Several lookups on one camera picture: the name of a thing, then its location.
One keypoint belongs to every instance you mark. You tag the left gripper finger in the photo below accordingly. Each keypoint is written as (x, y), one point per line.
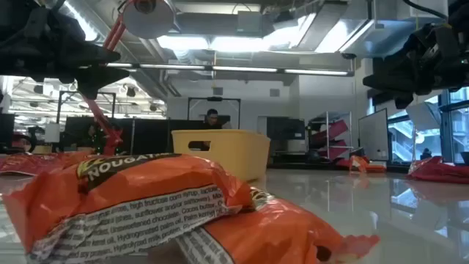
(95, 78)
(99, 56)

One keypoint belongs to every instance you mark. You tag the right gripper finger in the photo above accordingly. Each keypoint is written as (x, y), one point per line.
(388, 80)
(397, 98)

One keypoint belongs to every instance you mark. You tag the small orange candy pack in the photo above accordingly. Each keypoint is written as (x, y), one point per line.
(357, 164)

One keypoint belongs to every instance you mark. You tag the maroon candy pack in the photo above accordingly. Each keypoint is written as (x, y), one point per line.
(450, 176)

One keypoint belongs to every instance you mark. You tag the orange Reese's nougat candy pack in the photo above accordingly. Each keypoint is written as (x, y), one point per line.
(146, 176)

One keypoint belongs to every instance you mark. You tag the yellow plastic bin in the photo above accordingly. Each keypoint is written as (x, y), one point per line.
(227, 161)

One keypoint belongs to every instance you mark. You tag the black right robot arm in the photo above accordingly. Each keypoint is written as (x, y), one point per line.
(459, 11)

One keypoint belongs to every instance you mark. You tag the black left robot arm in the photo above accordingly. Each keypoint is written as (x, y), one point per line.
(18, 16)

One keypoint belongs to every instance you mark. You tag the white angled panel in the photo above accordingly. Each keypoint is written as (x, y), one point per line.
(423, 116)

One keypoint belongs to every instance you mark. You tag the whiteboard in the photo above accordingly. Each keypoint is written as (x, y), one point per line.
(373, 135)

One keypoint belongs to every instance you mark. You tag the red desk lamp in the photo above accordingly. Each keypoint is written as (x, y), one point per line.
(148, 20)

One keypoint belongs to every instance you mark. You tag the white box device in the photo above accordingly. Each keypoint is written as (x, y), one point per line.
(52, 132)

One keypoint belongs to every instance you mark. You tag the metal shelf rack red bins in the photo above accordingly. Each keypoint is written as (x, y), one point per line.
(331, 132)

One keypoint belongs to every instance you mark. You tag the black partition screen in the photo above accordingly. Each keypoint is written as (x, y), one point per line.
(154, 135)

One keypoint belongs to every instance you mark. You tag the person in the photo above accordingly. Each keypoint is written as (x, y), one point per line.
(212, 117)
(23, 143)

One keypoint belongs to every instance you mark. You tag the black cabinet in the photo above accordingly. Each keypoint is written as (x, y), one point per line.
(286, 128)

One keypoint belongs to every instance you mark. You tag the long LED light bar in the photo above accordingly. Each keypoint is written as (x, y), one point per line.
(242, 69)

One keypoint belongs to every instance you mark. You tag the grey ceiling box unit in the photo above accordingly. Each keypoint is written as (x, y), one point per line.
(250, 22)

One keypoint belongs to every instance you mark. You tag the black ceiling camera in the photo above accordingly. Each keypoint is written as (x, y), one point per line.
(349, 56)

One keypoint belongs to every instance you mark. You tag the silver air duct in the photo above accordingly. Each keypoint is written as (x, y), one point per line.
(366, 36)

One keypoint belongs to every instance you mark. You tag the grey wall vent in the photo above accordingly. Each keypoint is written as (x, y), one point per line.
(274, 92)
(217, 91)

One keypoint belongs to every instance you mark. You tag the black gantry frame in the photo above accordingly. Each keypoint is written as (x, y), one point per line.
(214, 99)

